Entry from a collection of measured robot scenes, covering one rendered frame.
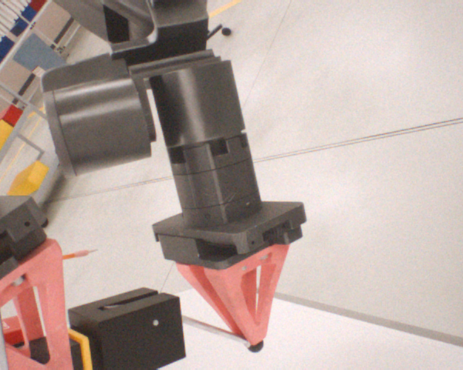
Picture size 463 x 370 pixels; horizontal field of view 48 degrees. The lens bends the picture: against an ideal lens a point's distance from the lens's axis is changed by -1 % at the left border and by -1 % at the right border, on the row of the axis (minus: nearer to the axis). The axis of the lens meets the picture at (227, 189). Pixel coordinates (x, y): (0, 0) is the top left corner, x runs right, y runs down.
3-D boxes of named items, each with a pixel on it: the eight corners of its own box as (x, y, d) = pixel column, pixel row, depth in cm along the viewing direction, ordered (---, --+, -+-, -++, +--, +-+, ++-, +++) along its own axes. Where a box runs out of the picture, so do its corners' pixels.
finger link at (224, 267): (246, 371, 35) (214, 241, 33) (184, 348, 41) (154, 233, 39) (310, 326, 39) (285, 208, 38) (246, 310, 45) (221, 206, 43)
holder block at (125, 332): (187, 358, 33) (180, 296, 32) (107, 391, 29) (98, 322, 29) (150, 342, 36) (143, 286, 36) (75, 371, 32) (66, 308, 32)
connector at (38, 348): (128, 361, 31) (124, 327, 31) (49, 391, 28) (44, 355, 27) (104, 348, 33) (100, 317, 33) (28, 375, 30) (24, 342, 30)
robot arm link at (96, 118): (184, -51, 35) (181, 34, 43) (11, -22, 33) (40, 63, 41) (244, 91, 31) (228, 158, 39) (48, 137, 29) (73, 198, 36)
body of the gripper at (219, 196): (245, 263, 32) (217, 144, 31) (154, 248, 40) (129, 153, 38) (312, 227, 36) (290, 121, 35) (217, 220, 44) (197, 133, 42)
